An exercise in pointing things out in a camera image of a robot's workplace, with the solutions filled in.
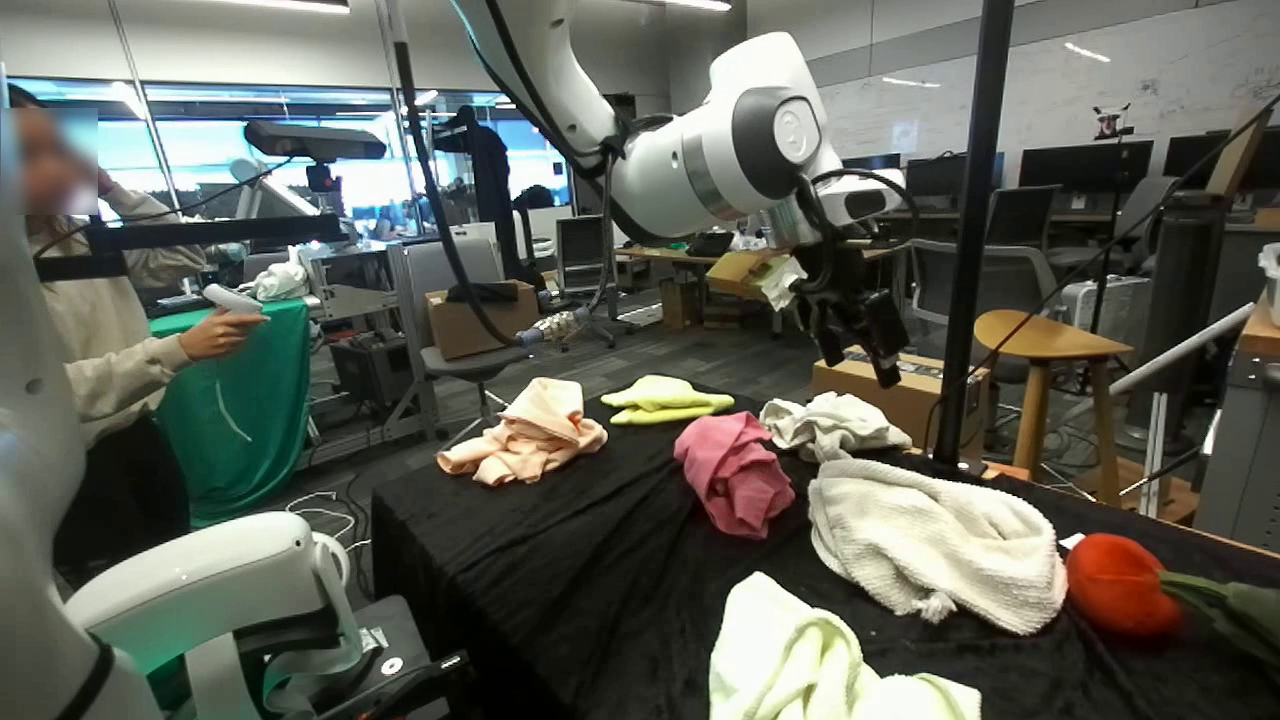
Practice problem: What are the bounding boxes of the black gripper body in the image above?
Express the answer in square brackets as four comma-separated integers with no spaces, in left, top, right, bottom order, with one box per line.
[797,235,895,336]

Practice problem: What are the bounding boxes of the white cloth with grey patch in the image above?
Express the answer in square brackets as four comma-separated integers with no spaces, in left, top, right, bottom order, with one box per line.
[757,388,921,465]

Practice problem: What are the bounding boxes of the yellow cloth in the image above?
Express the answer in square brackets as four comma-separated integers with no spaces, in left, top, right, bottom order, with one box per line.
[597,370,741,432]

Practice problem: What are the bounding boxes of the large white waffle towel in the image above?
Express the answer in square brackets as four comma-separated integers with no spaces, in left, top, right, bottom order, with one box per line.
[805,452,1070,639]

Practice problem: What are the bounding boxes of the orange plush with green stem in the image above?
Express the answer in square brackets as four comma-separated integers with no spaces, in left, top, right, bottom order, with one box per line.
[1060,531,1280,672]

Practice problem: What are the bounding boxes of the white handheld controller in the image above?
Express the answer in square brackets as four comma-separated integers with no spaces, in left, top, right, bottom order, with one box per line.
[195,280,271,318]

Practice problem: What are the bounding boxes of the long cardboard box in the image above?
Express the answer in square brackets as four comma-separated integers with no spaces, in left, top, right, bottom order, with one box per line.
[806,347,997,465]

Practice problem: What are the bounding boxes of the grey office chair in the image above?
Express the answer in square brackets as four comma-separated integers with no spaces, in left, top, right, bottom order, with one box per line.
[913,235,1060,323]
[390,224,534,445]

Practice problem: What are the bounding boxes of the black computer monitor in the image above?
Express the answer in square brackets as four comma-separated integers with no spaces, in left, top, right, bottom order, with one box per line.
[904,147,1009,202]
[1161,122,1235,185]
[1016,137,1157,195]

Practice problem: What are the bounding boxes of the black vertical pole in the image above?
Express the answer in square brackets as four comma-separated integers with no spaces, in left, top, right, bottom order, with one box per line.
[929,0,1020,470]

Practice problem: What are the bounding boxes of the wooden stool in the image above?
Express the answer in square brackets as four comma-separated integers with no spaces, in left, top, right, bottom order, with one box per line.
[971,307,1135,508]

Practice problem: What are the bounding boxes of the pink cloth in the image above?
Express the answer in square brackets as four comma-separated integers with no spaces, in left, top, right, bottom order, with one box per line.
[669,409,798,542]

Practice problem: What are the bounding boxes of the wooden office table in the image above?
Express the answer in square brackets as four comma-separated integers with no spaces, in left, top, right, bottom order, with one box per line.
[617,235,805,336]

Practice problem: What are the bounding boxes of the silver metal pole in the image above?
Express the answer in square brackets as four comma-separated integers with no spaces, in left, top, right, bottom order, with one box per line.
[1102,301,1265,522]

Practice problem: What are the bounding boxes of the peach cloth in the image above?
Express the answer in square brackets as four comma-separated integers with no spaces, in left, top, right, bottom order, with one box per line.
[431,375,613,491]

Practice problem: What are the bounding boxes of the dark grey cabinet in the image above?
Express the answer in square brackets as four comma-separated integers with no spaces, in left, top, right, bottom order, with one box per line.
[1145,189,1265,354]

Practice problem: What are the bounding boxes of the pale green white cloth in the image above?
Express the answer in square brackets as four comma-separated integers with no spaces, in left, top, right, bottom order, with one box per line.
[702,566,986,720]

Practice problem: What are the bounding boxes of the black velvet tablecloth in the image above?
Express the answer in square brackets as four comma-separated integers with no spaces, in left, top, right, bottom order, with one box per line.
[368,397,1280,720]

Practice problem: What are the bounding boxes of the small brown cardboard box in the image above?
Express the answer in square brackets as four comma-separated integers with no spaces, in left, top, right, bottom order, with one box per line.
[425,276,543,365]

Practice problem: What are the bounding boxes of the grey workbench with wooden top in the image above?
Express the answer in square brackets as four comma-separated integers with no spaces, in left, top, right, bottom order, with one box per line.
[1193,296,1280,551]

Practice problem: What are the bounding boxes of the person in dark clothes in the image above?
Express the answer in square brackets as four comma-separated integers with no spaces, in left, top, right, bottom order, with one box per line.
[434,104,520,276]

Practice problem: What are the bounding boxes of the white plastic bag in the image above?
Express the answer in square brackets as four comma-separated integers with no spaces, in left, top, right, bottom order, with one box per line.
[241,256,315,304]

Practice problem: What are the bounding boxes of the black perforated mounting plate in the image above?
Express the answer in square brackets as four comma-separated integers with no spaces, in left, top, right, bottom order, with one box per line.
[254,592,473,720]

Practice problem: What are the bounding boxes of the green table cover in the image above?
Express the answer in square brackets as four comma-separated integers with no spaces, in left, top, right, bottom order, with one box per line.
[144,296,315,531]

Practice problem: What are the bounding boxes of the black horizontal bar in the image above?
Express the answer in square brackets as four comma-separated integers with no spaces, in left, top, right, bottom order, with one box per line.
[30,212,350,282]

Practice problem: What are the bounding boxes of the person in beige sweater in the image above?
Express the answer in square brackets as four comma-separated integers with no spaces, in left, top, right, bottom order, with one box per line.
[0,82,271,592]

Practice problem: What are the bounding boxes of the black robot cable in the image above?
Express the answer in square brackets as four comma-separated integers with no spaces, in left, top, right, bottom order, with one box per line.
[388,0,625,350]

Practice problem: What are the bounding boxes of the white floor cables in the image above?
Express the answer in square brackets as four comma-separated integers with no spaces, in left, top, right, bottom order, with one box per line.
[278,489,377,551]

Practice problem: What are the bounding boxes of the black stereo camera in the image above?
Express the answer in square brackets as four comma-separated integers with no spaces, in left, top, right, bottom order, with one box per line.
[241,116,390,195]

